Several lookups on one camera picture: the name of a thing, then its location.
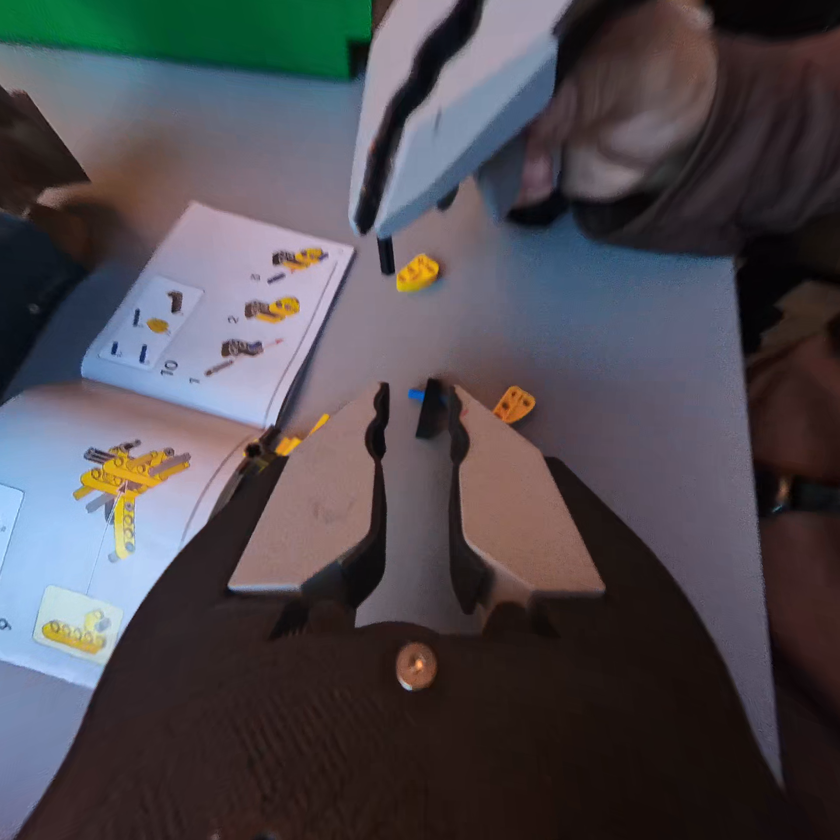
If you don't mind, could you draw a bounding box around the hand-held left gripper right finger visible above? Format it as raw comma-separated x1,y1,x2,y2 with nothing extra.
448,385,606,616

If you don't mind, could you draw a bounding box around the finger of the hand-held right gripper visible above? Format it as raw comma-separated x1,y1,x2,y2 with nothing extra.
348,0,472,238
373,0,573,232

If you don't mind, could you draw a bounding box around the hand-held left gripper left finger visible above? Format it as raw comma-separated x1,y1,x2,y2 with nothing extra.
227,382,392,609

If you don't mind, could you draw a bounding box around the black lego piece blue pin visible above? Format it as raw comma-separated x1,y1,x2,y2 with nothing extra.
407,378,450,440

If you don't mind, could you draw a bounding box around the person's right forearm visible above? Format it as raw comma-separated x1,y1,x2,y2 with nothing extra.
577,20,840,258

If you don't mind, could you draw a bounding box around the yellow and black lego assembly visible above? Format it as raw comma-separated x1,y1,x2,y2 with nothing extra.
241,412,331,475

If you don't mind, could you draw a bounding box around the orange-yellow angled lego piece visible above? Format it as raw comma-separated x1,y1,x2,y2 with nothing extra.
491,385,536,425

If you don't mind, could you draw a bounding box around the yellow rounded lego piece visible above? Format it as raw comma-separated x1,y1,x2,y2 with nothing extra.
395,253,441,294

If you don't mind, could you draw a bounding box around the lego instruction booklet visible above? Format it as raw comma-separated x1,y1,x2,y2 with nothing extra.
0,201,356,690

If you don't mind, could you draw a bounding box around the dark lego set box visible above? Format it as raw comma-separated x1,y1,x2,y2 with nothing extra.
0,85,91,221

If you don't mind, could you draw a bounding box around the person's right hand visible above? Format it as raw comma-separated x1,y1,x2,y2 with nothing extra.
524,0,718,199

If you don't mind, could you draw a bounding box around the green plastic bin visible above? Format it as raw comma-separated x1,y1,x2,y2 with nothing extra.
0,0,372,81

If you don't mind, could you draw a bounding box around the black belt with buckle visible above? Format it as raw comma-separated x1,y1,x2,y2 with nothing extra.
753,467,840,521

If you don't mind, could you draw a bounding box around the person's brown clothed torso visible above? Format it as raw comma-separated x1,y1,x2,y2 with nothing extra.
735,256,840,840

